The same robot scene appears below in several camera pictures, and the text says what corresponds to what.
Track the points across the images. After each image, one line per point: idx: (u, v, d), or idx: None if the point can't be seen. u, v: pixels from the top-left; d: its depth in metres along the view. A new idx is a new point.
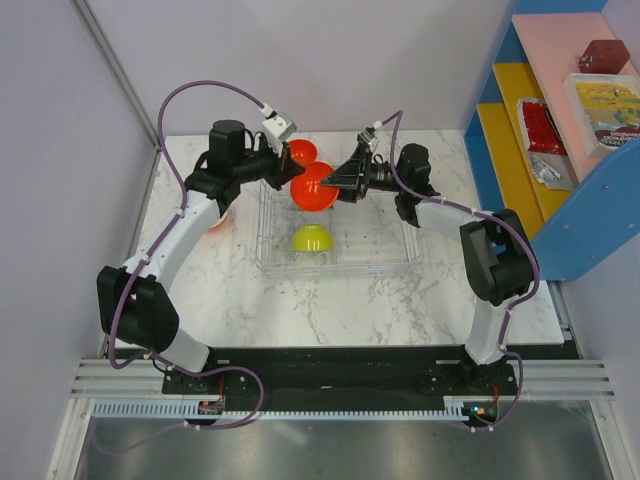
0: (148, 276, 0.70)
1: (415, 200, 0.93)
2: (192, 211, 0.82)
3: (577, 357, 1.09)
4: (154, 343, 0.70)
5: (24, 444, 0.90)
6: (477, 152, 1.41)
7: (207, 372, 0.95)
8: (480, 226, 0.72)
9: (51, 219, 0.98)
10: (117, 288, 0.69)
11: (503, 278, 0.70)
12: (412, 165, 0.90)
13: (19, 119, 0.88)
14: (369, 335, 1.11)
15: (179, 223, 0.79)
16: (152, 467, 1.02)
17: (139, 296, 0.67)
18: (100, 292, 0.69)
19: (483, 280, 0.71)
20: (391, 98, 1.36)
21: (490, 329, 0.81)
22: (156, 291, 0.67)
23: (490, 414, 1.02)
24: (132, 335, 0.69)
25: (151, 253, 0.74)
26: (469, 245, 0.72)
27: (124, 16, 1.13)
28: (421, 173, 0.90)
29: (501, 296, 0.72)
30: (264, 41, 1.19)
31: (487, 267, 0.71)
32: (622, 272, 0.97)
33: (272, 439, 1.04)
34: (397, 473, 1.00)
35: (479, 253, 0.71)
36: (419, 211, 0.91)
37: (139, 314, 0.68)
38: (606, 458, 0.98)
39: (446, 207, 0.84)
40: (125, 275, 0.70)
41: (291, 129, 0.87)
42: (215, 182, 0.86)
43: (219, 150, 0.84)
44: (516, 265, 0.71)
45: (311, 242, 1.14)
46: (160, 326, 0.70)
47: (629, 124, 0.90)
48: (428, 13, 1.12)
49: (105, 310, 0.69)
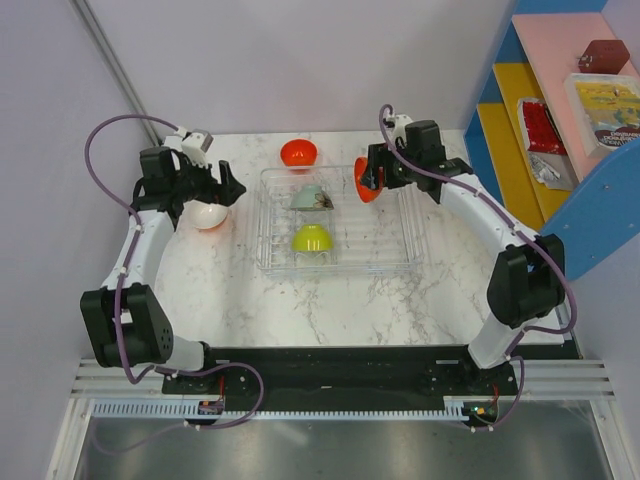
0: (132, 284, 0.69)
1: (439, 168, 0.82)
2: (150, 225, 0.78)
3: (577, 357, 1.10)
4: (159, 353, 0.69)
5: (24, 444, 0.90)
6: (477, 152, 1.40)
7: (207, 371, 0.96)
8: (520, 255, 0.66)
9: (51, 219, 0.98)
10: (106, 309, 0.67)
11: (528, 305, 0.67)
12: (417, 133, 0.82)
13: (19, 119, 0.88)
14: (369, 335, 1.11)
15: (141, 239, 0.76)
16: (152, 467, 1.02)
17: (131, 304, 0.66)
18: (89, 318, 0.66)
19: (507, 303, 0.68)
20: (391, 97, 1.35)
21: (500, 343, 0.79)
22: (147, 293, 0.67)
23: (490, 414, 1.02)
24: (135, 350, 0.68)
25: (127, 265, 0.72)
26: (502, 271, 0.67)
27: (124, 17, 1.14)
28: (429, 133, 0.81)
29: (521, 321, 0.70)
30: (264, 42, 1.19)
31: (515, 296, 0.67)
32: (623, 272, 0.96)
33: (271, 440, 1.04)
34: (397, 473, 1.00)
35: (512, 283, 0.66)
36: (444, 193, 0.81)
37: (139, 325, 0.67)
38: (606, 458, 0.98)
39: (479, 200, 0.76)
40: (109, 294, 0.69)
41: (209, 139, 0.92)
42: (158, 200, 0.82)
43: (154, 170, 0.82)
44: (543, 293, 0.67)
45: (311, 243, 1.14)
46: (159, 331, 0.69)
47: (629, 124, 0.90)
48: (427, 14, 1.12)
49: (99, 336, 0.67)
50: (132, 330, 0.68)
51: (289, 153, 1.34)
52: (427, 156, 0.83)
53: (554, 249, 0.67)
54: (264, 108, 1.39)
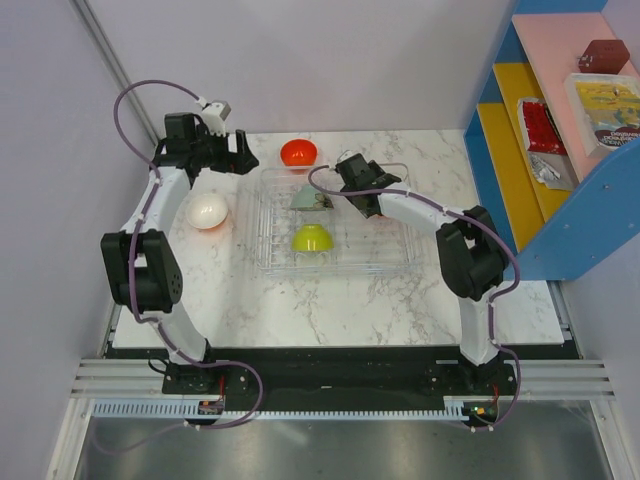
0: (149, 230, 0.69)
1: (373, 186, 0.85)
2: (168, 180, 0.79)
3: (577, 357, 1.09)
4: (169, 297, 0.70)
5: (24, 444, 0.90)
6: (478, 152, 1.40)
7: (207, 363, 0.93)
8: (457, 230, 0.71)
9: (51, 219, 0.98)
10: (123, 252, 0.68)
11: (479, 274, 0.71)
12: (345, 165, 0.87)
13: (18, 119, 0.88)
14: (369, 335, 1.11)
15: (159, 192, 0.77)
16: (152, 467, 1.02)
17: (146, 248, 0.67)
18: (107, 258, 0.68)
19: (460, 279, 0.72)
20: (391, 97, 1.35)
21: (478, 325, 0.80)
22: (162, 239, 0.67)
23: (490, 414, 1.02)
24: (148, 292, 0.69)
25: (144, 214, 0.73)
26: (446, 248, 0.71)
27: (124, 17, 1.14)
28: (357, 162, 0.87)
29: (477, 292, 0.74)
30: (264, 42, 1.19)
31: (465, 268, 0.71)
32: (623, 272, 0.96)
33: (271, 439, 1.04)
34: (397, 473, 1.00)
35: (457, 258, 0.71)
36: (381, 204, 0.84)
37: (152, 268, 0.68)
38: (606, 458, 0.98)
39: (411, 200, 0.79)
40: (128, 238, 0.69)
41: (228, 109, 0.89)
42: (178, 158, 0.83)
43: (177, 130, 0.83)
44: (489, 260, 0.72)
45: (310, 242, 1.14)
46: (171, 276, 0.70)
47: (629, 124, 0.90)
48: (428, 13, 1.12)
49: (115, 274, 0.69)
50: (145, 273, 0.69)
51: (289, 153, 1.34)
52: (361, 179, 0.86)
53: (484, 217, 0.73)
54: (265, 108, 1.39)
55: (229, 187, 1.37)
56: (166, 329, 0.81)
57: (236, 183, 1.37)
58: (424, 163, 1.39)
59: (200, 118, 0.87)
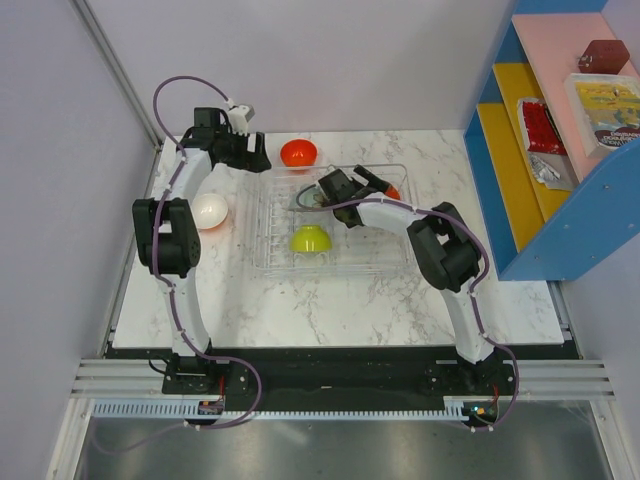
0: (175, 200, 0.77)
1: (352, 198, 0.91)
2: (193, 159, 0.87)
3: (577, 357, 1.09)
4: (189, 260, 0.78)
5: (24, 444, 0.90)
6: (478, 152, 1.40)
7: (208, 356, 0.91)
8: (426, 226, 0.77)
9: (50, 219, 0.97)
10: (151, 216, 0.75)
11: (453, 266, 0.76)
12: (327, 180, 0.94)
13: (18, 120, 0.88)
14: (369, 335, 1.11)
15: (185, 168, 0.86)
16: (152, 467, 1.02)
17: (172, 214, 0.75)
18: (135, 220, 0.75)
19: (435, 272, 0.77)
20: (391, 97, 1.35)
21: (466, 319, 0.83)
22: (186, 207, 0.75)
23: (489, 414, 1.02)
24: (171, 254, 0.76)
25: (171, 186, 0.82)
26: (418, 244, 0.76)
27: (124, 17, 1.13)
28: (337, 177, 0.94)
29: (454, 283, 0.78)
30: (264, 42, 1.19)
31: (438, 261, 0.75)
32: (623, 273, 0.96)
33: (272, 440, 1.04)
34: (397, 473, 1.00)
35: (429, 251, 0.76)
36: (361, 214, 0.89)
37: (175, 232, 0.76)
38: (606, 458, 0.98)
39: (386, 206, 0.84)
40: (155, 205, 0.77)
41: (253, 112, 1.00)
42: (202, 143, 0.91)
43: (204, 119, 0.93)
44: (461, 252, 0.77)
45: (308, 243, 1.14)
46: (191, 241, 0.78)
47: (629, 124, 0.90)
48: (428, 13, 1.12)
49: (142, 236, 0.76)
50: (168, 237, 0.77)
51: (289, 153, 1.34)
52: (341, 193, 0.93)
53: (451, 212, 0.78)
54: (265, 108, 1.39)
55: (229, 186, 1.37)
56: (175, 298, 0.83)
57: (236, 183, 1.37)
58: (423, 164, 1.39)
59: (226, 116, 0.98)
